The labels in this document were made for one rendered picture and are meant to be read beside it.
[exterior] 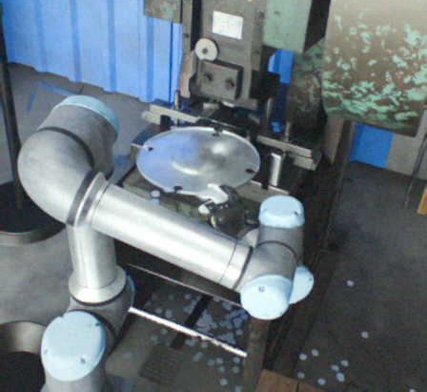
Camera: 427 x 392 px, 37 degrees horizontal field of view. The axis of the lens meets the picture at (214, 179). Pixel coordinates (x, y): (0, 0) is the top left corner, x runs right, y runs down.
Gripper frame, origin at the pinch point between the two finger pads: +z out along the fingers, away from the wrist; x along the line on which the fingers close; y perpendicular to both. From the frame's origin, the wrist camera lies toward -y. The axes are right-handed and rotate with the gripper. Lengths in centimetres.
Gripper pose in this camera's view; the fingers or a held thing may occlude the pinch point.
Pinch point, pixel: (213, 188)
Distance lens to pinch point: 139.2
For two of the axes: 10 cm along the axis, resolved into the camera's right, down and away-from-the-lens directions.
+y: -8.8, 2.4, -4.2
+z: -4.8, -4.9, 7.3
